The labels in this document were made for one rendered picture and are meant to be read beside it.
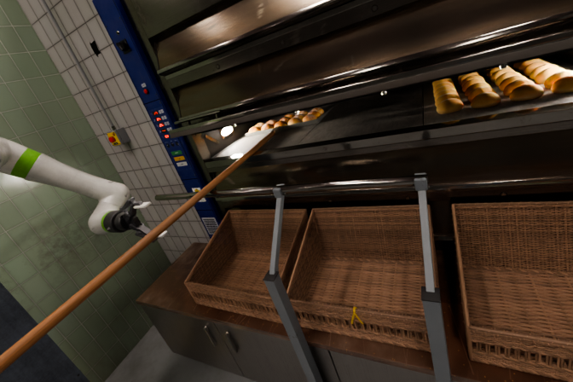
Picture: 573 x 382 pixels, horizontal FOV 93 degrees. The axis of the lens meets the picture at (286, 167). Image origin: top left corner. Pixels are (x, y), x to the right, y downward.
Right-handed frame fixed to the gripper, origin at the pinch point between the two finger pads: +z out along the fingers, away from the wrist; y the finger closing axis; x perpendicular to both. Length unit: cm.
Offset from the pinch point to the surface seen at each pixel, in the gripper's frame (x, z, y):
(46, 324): 41.6, 9.3, -0.3
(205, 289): -10, -9, 48
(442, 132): -57, 99, 4
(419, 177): -20, 91, 3
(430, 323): 3, 89, 33
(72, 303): 35.7, 9.5, 0.0
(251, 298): -8, 19, 49
